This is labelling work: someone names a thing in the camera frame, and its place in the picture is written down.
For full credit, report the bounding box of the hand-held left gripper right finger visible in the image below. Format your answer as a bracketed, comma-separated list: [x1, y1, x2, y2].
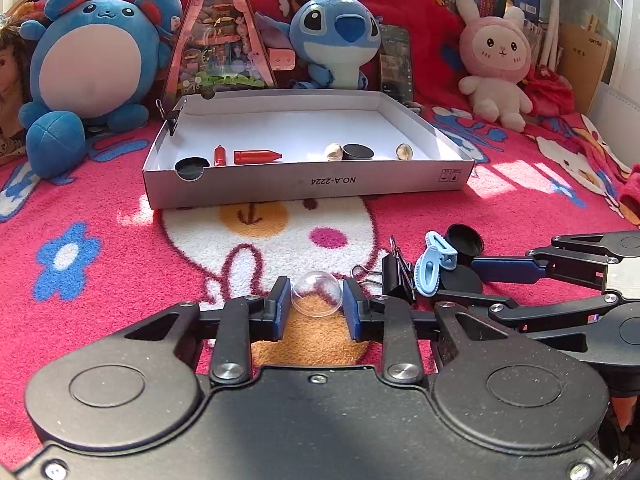
[343, 277, 526, 386]

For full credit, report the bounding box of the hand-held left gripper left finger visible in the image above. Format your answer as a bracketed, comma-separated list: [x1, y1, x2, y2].
[122, 276, 294, 386]

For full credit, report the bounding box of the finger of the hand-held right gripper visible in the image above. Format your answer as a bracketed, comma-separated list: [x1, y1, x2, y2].
[470, 231, 640, 292]
[487, 294, 624, 356]

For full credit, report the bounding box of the clear plastic dome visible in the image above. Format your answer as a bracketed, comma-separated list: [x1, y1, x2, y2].
[291, 270, 344, 319]

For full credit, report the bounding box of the black round cap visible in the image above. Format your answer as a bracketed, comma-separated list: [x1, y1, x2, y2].
[444, 224, 485, 267]

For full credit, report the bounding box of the large black binder clip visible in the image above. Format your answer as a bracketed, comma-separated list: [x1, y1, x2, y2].
[351, 236, 418, 303]

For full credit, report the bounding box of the light blue hair clip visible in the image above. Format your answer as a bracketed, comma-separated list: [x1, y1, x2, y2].
[415, 255, 442, 296]
[425, 232, 459, 269]

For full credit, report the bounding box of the black round lid with magnets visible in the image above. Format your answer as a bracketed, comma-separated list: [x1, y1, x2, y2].
[175, 156, 211, 181]

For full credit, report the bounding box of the white cardboard box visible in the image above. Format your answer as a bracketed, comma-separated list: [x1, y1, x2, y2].
[141, 90, 476, 210]

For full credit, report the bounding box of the red cloth bundle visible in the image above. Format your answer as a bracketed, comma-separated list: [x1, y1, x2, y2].
[522, 64, 576, 118]

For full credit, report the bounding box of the pink cartoon printed blanket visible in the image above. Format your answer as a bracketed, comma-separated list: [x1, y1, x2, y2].
[0, 102, 640, 461]

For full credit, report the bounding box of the small black binder clip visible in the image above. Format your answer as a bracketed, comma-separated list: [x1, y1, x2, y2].
[155, 99, 188, 137]

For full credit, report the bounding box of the pink rabbit plush toy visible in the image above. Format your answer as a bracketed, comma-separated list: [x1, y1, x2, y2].
[457, 0, 535, 132]

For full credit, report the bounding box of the brown cardboard sheet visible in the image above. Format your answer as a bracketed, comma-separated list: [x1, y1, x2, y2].
[556, 25, 614, 116]

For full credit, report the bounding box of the dark phone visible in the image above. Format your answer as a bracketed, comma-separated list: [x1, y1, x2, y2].
[377, 24, 416, 104]

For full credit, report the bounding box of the small pink box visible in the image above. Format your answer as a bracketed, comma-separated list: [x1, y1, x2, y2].
[268, 49, 296, 72]

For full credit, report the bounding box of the triangular pink toy box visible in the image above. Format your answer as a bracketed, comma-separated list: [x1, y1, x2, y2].
[162, 0, 279, 119]

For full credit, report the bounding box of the blue alien plush toy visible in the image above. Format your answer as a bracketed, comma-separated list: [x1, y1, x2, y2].
[255, 0, 383, 91]

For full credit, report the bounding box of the round blue mouse plush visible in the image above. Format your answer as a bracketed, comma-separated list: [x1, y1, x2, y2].
[19, 0, 184, 180]

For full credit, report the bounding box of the brown-haired doll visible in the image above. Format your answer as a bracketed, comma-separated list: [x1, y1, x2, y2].
[0, 25, 34, 166]

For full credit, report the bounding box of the white plastic pipe frame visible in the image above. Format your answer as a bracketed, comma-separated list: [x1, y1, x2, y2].
[537, 0, 569, 69]

